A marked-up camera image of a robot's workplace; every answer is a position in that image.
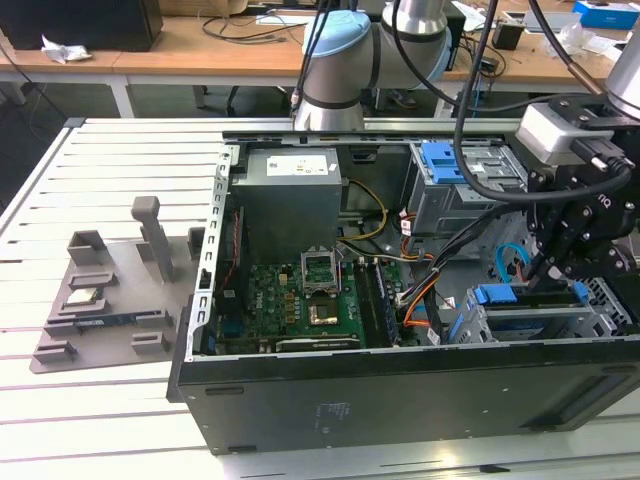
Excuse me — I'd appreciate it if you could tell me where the black computer tower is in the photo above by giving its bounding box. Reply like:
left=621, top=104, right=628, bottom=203
left=0, top=0, right=164, bottom=53

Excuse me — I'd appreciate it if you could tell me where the green motherboard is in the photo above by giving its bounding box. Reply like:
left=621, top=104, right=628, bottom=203
left=214, top=259, right=401, bottom=352

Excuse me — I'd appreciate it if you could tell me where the silver CPU chip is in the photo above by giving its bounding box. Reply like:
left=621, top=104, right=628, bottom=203
left=65, top=287, right=99, bottom=307

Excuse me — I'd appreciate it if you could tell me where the yellow wire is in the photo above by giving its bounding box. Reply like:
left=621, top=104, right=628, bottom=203
left=342, top=179, right=389, bottom=243

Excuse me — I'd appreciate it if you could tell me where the blue cardboard box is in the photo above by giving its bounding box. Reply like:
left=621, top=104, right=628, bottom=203
left=572, top=0, right=640, bottom=31

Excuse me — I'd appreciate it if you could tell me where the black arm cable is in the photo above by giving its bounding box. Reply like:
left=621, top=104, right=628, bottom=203
left=288, top=0, right=334, bottom=120

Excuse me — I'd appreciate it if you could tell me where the black camera cable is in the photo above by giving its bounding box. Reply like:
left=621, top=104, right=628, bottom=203
left=452, top=0, right=632, bottom=204

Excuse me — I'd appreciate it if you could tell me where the black graphics card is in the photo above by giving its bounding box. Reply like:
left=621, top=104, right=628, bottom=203
left=274, top=335, right=363, bottom=353

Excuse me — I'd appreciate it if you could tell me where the crumpled white paper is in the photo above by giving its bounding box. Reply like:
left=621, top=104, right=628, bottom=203
left=40, top=34, right=94, bottom=66

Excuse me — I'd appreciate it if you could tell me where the black cable bundle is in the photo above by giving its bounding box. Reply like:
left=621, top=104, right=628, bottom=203
left=394, top=199, right=531, bottom=307

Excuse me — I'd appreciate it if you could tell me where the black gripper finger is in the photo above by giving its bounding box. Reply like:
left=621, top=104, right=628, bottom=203
left=526, top=201, right=597, bottom=292
left=558, top=236, right=640, bottom=282

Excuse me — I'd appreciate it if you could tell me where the hard disk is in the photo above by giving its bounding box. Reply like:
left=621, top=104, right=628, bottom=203
left=449, top=282, right=591, bottom=344

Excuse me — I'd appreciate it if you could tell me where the black PC case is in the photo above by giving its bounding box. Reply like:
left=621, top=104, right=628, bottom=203
left=166, top=130, right=640, bottom=456

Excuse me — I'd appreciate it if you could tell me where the grey flat tray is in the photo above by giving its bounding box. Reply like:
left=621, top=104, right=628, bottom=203
left=522, top=10, right=584, bottom=34

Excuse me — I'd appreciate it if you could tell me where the wooden desk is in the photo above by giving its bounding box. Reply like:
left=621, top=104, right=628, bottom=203
left=0, top=0, right=640, bottom=97

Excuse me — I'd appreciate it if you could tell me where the orange data wire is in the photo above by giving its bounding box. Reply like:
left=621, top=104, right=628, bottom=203
left=402, top=277, right=442, bottom=329

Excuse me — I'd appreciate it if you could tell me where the CPU socket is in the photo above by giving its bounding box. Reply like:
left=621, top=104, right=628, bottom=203
left=305, top=297, right=344, bottom=327

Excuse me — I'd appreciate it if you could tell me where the black coiled cable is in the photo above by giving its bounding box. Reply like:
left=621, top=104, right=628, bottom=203
left=201, top=13, right=304, bottom=47

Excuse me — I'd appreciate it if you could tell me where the black RAM slot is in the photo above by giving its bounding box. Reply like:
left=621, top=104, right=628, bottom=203
left=353, top=257, right=391, bottom=349

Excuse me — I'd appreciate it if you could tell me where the grey parts rack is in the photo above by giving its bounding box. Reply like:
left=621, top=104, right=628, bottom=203
left=28, top=195, right=206, bottom=374

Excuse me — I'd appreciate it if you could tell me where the grey power supply unit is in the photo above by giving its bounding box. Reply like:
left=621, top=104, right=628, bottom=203
left=230, top=147, right=344, bottom=264

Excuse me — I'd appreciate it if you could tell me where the clear plastic bag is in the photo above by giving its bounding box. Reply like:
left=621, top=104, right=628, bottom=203
left=542, top=22, right=599, bottom=58

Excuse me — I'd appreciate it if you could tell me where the installed RAM stick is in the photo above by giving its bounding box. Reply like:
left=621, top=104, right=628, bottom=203
left=374, top=259, right=402, bottom=344

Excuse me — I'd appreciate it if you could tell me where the white box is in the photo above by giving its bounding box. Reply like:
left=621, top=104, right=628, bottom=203
left=584, top=37, right=632, bottom=60

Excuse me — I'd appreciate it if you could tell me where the silver disk bay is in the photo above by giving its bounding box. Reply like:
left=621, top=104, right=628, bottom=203
left=447, top=287, right=621, bottom=346

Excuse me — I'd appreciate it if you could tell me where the black speaker box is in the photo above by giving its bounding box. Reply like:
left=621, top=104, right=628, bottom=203
left=448, top=16, right=468, bottom=69

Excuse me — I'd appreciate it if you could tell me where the blue desk cable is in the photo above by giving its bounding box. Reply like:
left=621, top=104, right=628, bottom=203
left=472, top=59, right=489, bottom=119

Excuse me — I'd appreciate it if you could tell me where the blue data wire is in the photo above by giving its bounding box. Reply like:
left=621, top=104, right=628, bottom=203
left=494, top=242, right=531, bottom=289

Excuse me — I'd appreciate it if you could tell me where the metal socket cover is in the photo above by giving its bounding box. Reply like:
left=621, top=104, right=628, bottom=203
left=298, top=247, right=342, bottom=297

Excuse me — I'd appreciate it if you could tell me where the blue plastic drive carrier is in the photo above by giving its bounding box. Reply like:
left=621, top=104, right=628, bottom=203
left=421, top=143, right=474, bottom=185

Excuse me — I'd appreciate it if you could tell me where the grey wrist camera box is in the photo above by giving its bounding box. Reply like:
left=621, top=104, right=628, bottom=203
left=514, top=102, right=589, bottom=164

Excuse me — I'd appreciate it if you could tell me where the silver drive cage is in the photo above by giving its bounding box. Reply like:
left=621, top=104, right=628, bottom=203
left=402, top=142, right=532, bottom=239

